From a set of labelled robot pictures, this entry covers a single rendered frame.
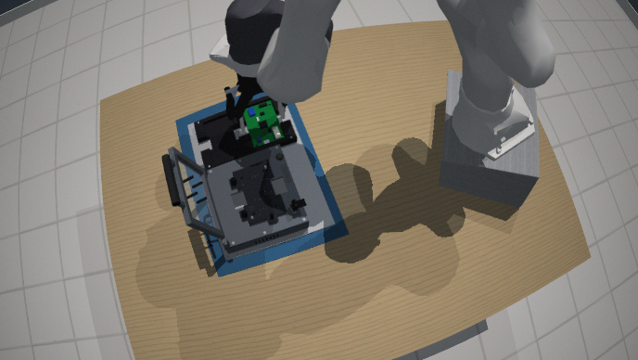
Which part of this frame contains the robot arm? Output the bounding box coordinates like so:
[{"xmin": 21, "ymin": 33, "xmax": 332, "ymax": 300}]
[{"xmin": 209, "ymin": 0, "xmax": 556, "ymax": 161}]

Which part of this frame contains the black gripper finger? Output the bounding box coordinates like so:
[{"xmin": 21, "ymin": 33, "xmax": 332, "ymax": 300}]
[
  {"xmin": 224, "ymin": 85, "xmax": 257, "ymax": 133},
  {"xmin": 277, "ymin": 102, "xmax": 287, "ymax": 120}
]

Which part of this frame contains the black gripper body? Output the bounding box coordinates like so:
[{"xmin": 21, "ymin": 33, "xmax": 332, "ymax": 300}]
[{"xmin": 236, "ymin": 74, "xmax": 263, "ymax": 96}]

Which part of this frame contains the green circuit board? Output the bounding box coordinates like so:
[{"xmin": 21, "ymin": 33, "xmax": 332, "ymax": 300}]
[{"xmin": 244, "ymin": 100, "xmax": 285, "ymax": 147}]

